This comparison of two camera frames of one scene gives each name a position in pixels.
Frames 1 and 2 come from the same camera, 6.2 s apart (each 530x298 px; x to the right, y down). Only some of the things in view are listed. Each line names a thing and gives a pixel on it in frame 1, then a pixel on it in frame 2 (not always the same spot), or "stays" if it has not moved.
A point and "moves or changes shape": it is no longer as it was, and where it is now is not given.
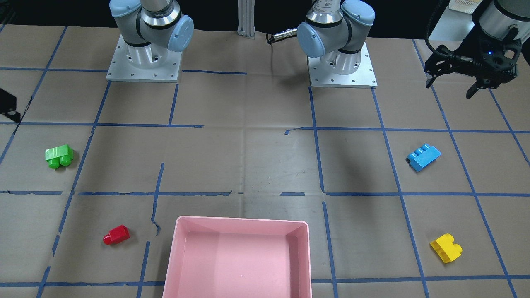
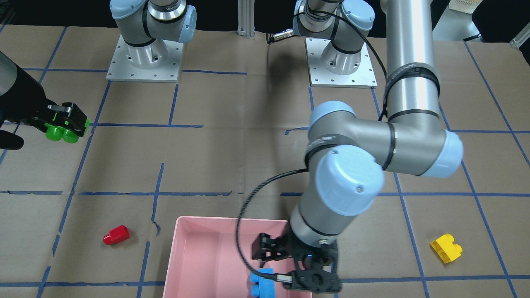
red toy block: (116, 235) stays
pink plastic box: (225, 257) stays
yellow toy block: (444, 247) stays
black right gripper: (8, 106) → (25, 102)
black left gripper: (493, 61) → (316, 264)
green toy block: (62, 155) → (57, 133)
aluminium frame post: (246, 17) stays
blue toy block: (422, 157) moves or changes shape
